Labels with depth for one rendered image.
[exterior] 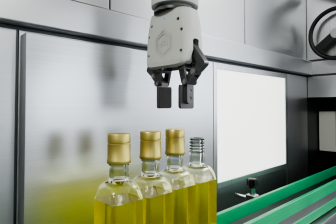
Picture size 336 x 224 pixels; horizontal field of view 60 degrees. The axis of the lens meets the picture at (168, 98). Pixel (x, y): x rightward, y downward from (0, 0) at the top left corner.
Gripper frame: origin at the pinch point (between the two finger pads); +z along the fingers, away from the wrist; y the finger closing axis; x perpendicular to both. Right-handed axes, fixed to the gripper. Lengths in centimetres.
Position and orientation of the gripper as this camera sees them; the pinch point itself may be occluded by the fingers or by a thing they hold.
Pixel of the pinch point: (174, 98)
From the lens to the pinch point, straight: 51.7
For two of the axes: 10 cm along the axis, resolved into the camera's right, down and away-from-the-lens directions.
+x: 7.3, 0.2, 6.8
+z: 0.0, 10.0, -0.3
